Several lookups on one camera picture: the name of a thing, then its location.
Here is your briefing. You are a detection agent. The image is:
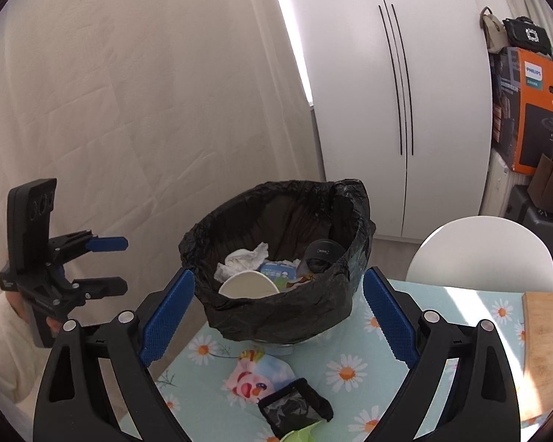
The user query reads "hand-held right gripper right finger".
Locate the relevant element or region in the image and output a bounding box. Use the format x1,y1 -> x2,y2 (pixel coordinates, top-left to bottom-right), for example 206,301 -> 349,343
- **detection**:
363,266 -> 521,442

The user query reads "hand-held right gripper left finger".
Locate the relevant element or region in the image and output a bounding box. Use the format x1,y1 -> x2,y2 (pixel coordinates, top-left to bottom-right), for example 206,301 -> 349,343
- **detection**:
32,267 -> 195,442

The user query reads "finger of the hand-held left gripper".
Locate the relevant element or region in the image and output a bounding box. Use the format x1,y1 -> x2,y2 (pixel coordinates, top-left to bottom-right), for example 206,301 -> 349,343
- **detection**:
70,276 -> 129,303
85,236 -> 129,253

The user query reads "white paper cup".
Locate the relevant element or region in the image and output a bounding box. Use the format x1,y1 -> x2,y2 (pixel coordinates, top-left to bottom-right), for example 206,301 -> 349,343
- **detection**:
218,271 -> 280,299

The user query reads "dark grey round container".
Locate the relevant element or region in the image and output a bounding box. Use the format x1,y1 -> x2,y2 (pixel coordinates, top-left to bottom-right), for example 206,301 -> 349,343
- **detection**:
299,239 -> 344,278

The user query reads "bin with black bag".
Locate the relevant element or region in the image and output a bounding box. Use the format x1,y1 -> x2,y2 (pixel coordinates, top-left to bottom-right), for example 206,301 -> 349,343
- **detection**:
179,179 -> 377,344

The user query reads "white tissue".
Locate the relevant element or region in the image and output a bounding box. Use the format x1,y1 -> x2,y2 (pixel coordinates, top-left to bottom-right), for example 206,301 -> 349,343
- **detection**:
214,242 -> 271,283

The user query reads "red snack packet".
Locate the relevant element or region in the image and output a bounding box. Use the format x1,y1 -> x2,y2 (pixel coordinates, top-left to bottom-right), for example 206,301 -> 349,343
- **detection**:
286,273 -> 320,289

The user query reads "clear plastic trash bin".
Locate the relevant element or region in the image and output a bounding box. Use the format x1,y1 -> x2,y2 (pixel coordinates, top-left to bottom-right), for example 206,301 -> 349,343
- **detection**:
249,336 -> 307,356

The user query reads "blue and white packet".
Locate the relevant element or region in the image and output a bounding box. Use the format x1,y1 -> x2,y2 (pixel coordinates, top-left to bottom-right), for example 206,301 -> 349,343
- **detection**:
259,260 -> 301,283

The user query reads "person's left forearm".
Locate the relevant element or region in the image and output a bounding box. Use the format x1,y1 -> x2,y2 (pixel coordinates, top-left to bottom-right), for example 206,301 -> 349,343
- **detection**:
0,291 -> 52,421

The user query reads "daisy print tablecloth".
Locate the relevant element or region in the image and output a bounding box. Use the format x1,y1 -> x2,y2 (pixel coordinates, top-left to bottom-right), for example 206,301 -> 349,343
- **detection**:
120,278 -> 553,442

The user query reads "white chair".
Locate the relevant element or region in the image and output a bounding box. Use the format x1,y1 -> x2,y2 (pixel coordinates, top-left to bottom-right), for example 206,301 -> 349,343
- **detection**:
406,216 -> 553,294

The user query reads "pink cartoon packet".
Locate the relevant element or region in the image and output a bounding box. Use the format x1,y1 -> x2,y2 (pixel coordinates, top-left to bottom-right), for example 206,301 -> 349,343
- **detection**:
224,349 -> 296,402

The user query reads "black wrapper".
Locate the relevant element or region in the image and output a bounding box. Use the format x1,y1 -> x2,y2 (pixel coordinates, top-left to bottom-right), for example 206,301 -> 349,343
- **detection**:
258,378 -> 334,439

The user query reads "beige curtain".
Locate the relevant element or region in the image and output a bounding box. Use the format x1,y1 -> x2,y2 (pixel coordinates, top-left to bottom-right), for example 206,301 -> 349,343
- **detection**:
0,0 -> 326,424

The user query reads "green packet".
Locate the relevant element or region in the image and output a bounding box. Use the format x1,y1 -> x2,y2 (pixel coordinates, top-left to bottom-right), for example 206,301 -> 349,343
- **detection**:
276,425 -> 320,442

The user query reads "wooden cutting board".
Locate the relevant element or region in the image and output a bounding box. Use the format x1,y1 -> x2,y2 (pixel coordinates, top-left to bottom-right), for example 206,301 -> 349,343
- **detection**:
522,291 -> 553,425

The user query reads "brown handbag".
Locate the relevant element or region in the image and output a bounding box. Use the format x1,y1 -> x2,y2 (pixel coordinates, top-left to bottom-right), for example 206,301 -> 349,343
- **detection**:
528,153 -> 553,220

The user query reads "white cabinet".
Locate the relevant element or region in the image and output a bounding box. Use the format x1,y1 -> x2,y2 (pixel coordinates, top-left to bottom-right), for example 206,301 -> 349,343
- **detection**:
276,0 -> 495,243

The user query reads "orange cardboard box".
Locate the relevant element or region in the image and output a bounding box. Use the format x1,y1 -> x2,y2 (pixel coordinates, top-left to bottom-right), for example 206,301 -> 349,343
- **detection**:
491,47 -> 553,176

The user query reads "beige bag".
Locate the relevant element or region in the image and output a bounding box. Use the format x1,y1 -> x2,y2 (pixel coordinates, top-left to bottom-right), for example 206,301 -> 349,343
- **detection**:
480,7 -> 506,54

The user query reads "black handbag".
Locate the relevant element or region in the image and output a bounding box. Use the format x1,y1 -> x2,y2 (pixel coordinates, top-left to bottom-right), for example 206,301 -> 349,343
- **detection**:
502,17 -> 553,55

